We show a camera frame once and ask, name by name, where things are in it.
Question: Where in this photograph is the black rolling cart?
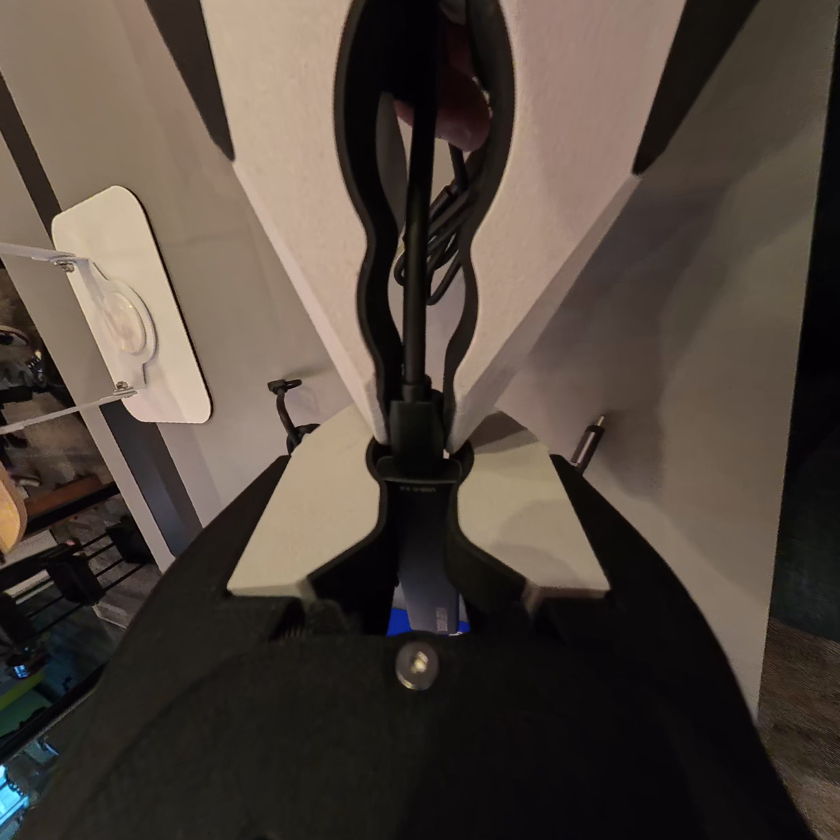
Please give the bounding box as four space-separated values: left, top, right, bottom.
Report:
0 486 155 683

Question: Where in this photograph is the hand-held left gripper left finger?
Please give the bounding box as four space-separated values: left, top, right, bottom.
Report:
226 407 389 599

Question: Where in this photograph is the instruction sheet on stand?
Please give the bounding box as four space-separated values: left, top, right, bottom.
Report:
0 185 214 555

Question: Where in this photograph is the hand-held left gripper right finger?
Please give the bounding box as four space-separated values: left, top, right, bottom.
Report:
453 430 611 599

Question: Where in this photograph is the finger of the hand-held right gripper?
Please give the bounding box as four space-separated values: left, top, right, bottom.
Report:
199 0 403 441
445 0 685 454

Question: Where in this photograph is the silver usb hub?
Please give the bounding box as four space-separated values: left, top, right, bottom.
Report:
373 453 475 639

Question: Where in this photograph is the blue plastic bin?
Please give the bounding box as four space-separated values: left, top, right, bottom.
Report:
387 607 472 637

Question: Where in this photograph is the thin black cable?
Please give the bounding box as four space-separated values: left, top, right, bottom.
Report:
266 376 324 455

